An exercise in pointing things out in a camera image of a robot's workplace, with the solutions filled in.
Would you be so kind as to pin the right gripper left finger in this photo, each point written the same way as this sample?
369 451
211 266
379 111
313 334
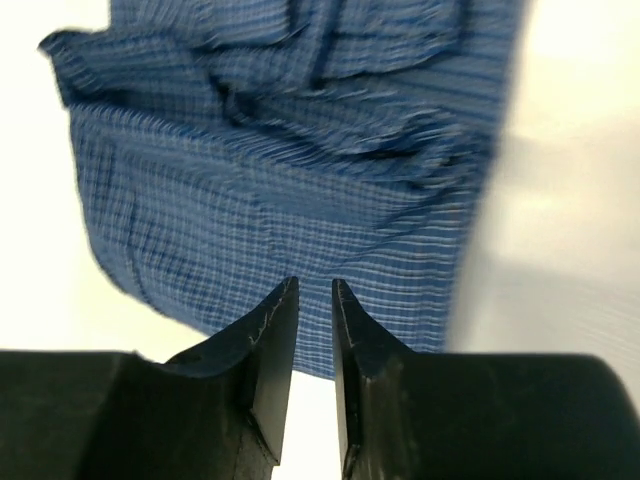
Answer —
214 411

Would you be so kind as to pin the blue checked long sleeve shirt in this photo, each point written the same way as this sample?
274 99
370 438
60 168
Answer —
223 146

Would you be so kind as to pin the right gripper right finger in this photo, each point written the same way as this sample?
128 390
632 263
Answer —
409 415

